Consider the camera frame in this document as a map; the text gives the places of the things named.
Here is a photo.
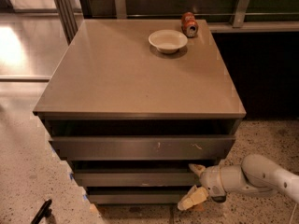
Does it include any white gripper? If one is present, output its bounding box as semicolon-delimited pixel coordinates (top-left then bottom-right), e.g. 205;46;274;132
178;163;226;211

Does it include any grey drawer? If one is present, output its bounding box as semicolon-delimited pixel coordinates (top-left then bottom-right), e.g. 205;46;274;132
73;169;199;187
50;135;235;161
88;189;187;204

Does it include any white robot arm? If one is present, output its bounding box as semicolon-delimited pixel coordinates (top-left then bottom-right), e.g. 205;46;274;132
178;154;299;211

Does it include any grey top drawer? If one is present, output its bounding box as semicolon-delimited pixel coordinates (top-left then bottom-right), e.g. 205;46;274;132
50;135;235;161

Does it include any grey bottom drawer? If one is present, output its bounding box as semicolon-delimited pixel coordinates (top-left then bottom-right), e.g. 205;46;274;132
88;189;187;204

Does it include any grey drawer cabinet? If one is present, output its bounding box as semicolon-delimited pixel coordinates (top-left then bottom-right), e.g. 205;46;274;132
34;20;246;195

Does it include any white bowl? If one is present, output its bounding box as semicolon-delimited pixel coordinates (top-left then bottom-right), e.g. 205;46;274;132
149;30;188;54

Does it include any orange soda can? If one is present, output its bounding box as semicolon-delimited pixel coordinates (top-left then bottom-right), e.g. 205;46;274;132
181;12;198;37

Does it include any black object on floor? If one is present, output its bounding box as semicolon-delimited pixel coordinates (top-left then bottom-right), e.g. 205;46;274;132
30;199;52;224

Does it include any white cable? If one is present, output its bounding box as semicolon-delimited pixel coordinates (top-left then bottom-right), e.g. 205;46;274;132
289;203;299;224

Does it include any metal shelf bracket right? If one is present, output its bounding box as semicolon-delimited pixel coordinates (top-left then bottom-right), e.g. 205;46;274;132
231;0;250;28

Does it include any metal shelf bracket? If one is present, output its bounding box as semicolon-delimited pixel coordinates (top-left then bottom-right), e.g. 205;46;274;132
114;0;127;20
231;0;250;28

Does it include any metal shelf bracket left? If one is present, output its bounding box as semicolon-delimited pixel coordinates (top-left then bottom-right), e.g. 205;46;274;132
114;0;127;20

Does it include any metal frame post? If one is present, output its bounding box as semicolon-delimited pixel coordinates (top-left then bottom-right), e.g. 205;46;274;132
54;0;78;44

